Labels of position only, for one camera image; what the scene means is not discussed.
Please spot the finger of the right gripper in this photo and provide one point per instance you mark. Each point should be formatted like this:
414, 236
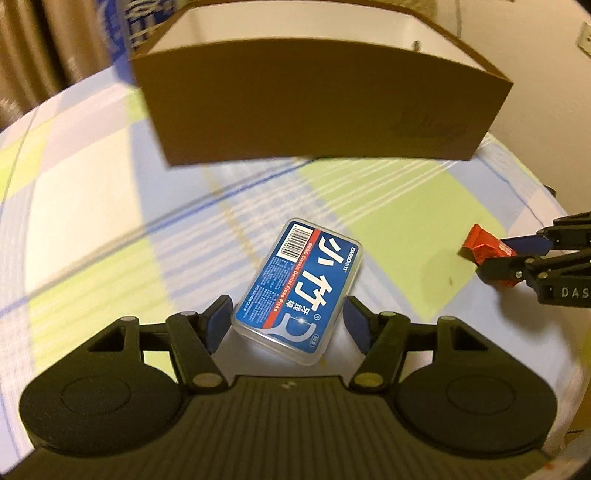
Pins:
568, 233
519, 268

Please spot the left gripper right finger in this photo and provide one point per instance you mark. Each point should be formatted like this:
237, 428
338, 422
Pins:
381, 337

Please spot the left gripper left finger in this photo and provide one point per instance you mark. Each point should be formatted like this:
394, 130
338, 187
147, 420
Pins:
194, 337

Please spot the red small packet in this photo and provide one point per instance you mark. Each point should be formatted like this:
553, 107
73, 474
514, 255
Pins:
480, 245

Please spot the clear dental floss box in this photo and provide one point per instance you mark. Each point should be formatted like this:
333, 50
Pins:
293, 303

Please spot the plaid tablecloth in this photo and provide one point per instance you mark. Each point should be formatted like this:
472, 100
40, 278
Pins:
95, 226

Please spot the brown cardboard storage box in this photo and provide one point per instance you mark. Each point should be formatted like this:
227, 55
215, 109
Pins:
240, 80

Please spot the dark blue milk carton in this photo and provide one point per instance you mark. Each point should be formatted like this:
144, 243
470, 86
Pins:
124, 25

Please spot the brown patterned curtain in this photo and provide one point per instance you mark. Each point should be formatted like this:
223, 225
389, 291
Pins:
47, 46

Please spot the beige wall switch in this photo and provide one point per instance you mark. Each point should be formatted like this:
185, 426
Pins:
584, 39

